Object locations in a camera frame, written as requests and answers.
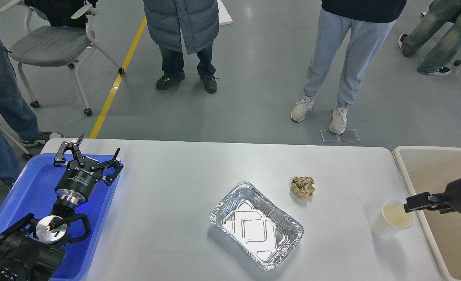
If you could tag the right floor plate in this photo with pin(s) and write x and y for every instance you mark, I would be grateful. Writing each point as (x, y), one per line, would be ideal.
(350, 135)

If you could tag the aluminium foil tray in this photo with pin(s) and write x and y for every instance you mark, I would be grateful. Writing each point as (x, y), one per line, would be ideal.
(264, 231)

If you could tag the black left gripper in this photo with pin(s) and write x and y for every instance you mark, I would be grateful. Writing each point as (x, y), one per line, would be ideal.
(79, 176)

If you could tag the person in grey puffer coat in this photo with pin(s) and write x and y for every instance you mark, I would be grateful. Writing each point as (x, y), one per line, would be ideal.
(193, 24)

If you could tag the person in grey sweatpants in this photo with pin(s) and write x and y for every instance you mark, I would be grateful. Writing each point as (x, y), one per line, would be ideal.
(368, 22)

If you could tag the beige plastic bin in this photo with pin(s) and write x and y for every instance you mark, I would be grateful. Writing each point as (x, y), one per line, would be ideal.
(430, 169)

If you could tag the crumpled brown paper ball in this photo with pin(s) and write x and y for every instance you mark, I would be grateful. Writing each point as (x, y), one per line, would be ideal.
(303, 187)

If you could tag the person in blue jeans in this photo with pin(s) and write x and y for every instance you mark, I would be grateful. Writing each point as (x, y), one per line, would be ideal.
(19, 117)

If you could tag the floor plate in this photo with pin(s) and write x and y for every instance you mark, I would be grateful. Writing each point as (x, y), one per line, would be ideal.
(350, 135)
(328, 136)

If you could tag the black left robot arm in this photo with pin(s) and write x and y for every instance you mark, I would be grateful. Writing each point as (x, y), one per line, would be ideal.
(52, 218)

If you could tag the blue plastic tray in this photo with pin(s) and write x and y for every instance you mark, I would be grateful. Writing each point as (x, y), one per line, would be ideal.
(34, 193)

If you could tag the white board on floor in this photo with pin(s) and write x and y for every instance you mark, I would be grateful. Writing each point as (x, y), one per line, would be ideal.
(223, 15)

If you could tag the left floor plate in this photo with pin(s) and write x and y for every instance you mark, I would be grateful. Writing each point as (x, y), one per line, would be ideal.
(328, 136)

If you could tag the grey office chair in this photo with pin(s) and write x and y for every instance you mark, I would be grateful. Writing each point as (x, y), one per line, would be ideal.
(59, 33)

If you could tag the white paper cup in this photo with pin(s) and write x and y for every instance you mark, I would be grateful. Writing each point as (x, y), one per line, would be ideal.
(391, 219)

